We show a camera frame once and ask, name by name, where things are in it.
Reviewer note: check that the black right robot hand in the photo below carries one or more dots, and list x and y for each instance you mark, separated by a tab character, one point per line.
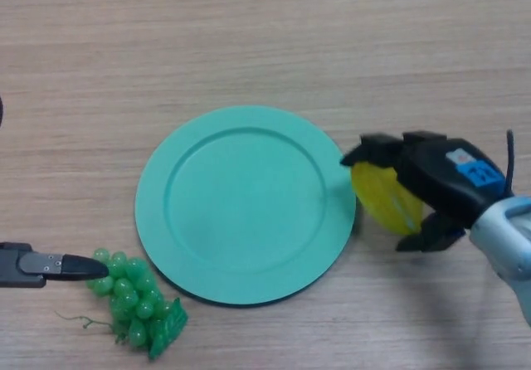
444	175

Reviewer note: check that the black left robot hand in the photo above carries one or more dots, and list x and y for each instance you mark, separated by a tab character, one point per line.
25	266

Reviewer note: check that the yellow starfruit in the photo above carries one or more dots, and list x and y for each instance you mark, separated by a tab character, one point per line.
381	196

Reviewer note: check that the green round plate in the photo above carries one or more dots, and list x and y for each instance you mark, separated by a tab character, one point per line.
245	204

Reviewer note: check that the green grape bunch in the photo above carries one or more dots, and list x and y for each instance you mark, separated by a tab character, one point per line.
132	299

